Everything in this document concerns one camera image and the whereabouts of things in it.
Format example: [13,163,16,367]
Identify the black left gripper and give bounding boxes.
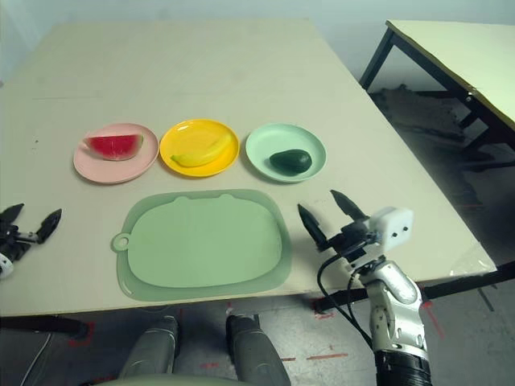
[0,203,64,262]

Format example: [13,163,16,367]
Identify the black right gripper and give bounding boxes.
[297,189,380,265]

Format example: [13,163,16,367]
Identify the dark green avocado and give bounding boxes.
[269,149,313,176]

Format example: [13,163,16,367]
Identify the red watermelon slice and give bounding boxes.
[83,133,145,162]

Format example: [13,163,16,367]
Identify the yellow banana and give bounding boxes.
[170,133,233,167]

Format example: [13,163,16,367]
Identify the pale green round plate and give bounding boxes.
[245,123,327,184]

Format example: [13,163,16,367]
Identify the pink round plate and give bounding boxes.
[72,122,159,185]

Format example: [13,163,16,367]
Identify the green cutting board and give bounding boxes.
[110,188,294,302]

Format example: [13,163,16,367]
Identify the clear plastic film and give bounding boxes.
[450,244,496,278]

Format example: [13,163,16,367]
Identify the grey right robot leg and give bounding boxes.
[225,314,291,386]

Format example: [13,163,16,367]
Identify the grey robot leg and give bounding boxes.
[225,314,291,386]
[118,315,180,381]

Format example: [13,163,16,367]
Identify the yellow round plate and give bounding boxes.
[159,117,241,179]

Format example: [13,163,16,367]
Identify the grey left robot leg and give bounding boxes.
[118,315,180,381]

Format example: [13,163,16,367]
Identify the pale green robot torso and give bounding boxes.
[92,372,242,386]

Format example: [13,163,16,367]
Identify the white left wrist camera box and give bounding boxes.
[0,253,15,280]

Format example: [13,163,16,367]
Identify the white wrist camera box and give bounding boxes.
[0,253,15,280]
[368,206,414,250]

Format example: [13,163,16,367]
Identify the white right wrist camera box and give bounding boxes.
[368,206,414,250]

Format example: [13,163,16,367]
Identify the thick black right wrist cable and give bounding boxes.
[316,248,375,349]

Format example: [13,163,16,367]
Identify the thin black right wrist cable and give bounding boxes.
[345,273,375,341]

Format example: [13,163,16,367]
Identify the grey floor cable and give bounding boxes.
[30,333,52,379]

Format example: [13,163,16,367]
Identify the beige table with black frame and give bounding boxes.
[359,19,515,166]

